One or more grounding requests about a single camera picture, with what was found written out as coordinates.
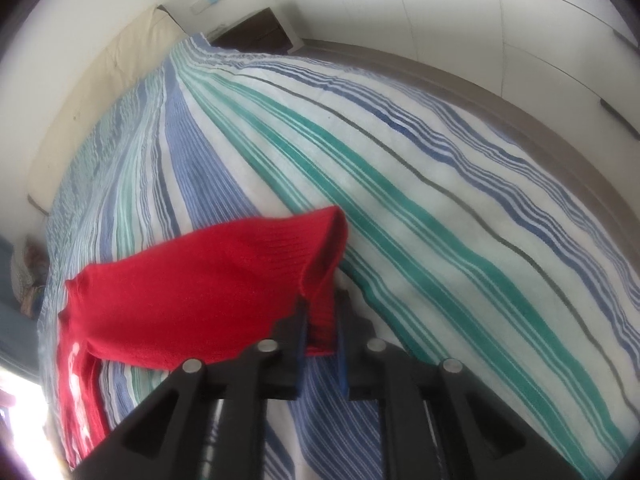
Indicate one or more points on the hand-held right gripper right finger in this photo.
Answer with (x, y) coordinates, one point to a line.
(343, 355)

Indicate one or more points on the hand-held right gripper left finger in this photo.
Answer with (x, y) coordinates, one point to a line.
(299, 345)

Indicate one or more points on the red knit sweater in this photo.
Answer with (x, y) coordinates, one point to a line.
(200, 285)

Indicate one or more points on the pile of folded clothes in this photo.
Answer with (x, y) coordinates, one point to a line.
(32, 265)

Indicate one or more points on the striped bed sheet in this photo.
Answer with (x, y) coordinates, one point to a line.
(400, 160)

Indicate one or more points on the cream padded headboard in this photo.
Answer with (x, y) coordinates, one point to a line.
(100, 100)

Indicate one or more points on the dark wooden nightstand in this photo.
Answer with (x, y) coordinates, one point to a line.
(250, 30)

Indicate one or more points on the white wardrobe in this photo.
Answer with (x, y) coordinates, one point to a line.
(450, 10)

